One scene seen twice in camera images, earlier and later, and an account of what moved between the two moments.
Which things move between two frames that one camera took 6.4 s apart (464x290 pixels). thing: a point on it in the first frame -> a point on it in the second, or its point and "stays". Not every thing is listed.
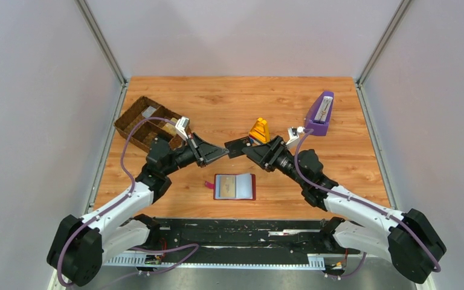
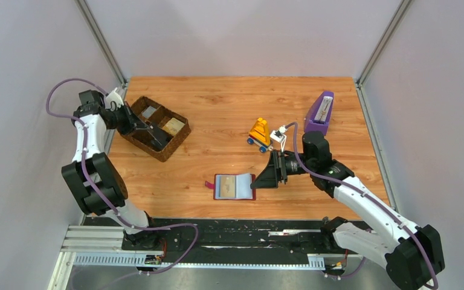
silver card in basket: x=148 y=112 stays
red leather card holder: x=233 y=186 stays
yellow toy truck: x=260 y=131 stays
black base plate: x=237 y=236 stays
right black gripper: x=271 y=152 -> x=277 y=168
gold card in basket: x=171 y=128 stays
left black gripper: x=197 y=150 -> x=136 y=122
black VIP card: x=235 y=147 -> x=159 y=138
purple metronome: x=318 y=118 stays
